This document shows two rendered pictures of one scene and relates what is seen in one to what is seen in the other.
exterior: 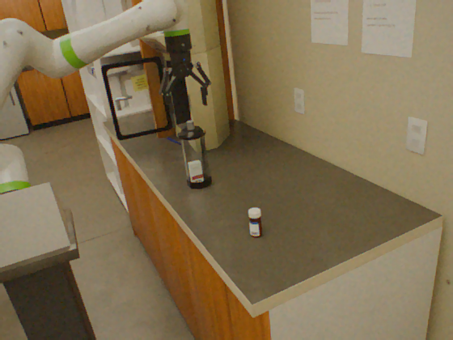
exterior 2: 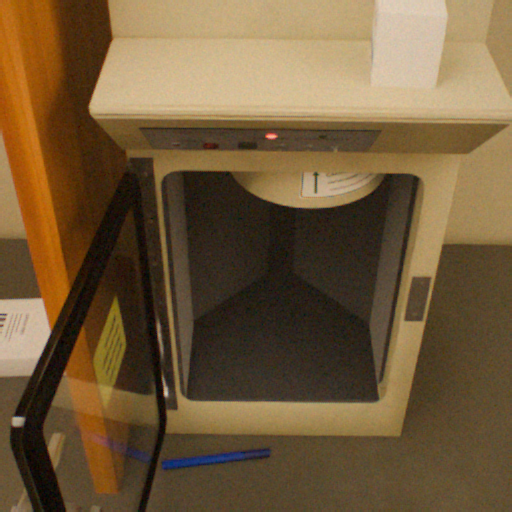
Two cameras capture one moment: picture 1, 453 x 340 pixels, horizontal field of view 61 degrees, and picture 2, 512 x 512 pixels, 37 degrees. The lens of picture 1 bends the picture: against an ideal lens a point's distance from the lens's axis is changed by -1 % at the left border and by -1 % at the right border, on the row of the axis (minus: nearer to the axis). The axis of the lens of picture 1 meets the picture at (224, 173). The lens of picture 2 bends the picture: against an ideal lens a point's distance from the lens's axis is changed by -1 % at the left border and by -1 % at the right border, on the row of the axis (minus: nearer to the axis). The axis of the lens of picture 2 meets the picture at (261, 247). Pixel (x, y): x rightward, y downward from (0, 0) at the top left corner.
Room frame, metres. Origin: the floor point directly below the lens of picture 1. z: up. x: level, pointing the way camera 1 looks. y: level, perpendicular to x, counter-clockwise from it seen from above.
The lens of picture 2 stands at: (1.73, 0.75, 1.80)
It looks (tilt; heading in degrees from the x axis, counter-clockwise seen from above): 41 degrees down; 294
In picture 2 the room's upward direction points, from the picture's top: 1 degrees clockwise
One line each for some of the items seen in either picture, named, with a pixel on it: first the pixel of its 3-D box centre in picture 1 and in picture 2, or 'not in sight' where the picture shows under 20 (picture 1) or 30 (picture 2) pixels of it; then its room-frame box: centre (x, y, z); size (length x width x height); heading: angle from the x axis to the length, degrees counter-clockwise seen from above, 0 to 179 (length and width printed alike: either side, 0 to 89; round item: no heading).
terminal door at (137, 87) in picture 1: (138, 99); (112, 425); (2.04, 0.40, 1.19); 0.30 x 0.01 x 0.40; 106
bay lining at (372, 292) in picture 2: (201, 92); (285, 231); (2.00, 0.07, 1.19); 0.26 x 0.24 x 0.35; 24
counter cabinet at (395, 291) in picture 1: (222, 232); not in sight; (1.81, 0.05, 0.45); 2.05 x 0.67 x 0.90; 24
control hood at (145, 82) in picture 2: (158, 44); (298, 124); (1.92, 0.23, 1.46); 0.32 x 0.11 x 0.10; 24
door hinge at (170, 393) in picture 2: (168, 93); (155, 307); (2.08, 0.25, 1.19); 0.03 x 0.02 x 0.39; 24
